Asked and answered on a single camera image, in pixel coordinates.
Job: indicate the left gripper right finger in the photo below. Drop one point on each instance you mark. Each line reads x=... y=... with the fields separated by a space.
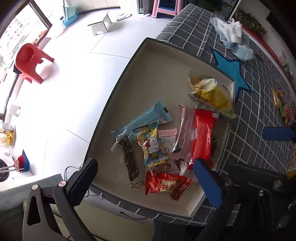
x=222 y=198

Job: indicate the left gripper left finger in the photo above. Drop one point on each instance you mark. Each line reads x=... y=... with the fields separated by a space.
x=39 y=222

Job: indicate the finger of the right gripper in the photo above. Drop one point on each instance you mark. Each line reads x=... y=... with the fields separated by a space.
x=279 y=133

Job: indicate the long red snack pack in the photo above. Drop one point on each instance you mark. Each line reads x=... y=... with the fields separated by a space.
x=202 y=145

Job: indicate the pink snack pack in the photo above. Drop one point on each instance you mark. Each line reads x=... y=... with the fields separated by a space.
x=183 y=148

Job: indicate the red crinkled snack bag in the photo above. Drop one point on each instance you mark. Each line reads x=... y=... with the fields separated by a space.
x=174 y=185

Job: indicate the pink crispy cranberry pack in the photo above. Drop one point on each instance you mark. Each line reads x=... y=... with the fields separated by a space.
x=167 y=140

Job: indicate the hello kitty snack pack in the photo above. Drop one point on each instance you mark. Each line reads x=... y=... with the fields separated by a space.
x=148 y=139

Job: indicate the light blue snack pack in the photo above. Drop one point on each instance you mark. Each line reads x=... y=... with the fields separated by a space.
x=143 y=122

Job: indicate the dark jerky stick pack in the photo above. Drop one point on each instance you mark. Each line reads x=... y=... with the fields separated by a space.
x=130 y=162

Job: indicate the yellow chips bag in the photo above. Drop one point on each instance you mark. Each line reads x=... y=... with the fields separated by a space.
x=209 y=94

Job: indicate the tan snack pack stack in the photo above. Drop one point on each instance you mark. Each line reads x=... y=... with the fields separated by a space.
x=278 y=98

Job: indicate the grey checked bed sheet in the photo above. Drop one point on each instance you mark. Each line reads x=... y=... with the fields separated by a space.
x=193 y=32

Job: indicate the white shallow storage box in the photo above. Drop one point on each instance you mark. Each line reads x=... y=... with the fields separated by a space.
x=154 y=85

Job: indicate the light blue blanket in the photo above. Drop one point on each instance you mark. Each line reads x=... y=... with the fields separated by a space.
x=233 y=38

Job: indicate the green potted plant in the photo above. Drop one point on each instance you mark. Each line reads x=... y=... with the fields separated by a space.
x=250 y=22

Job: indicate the pink plastic stool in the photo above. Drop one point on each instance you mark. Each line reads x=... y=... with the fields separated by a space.
x=171 y=8

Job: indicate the red plastic stool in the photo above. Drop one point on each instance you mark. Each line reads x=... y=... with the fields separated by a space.
x=27 y=58

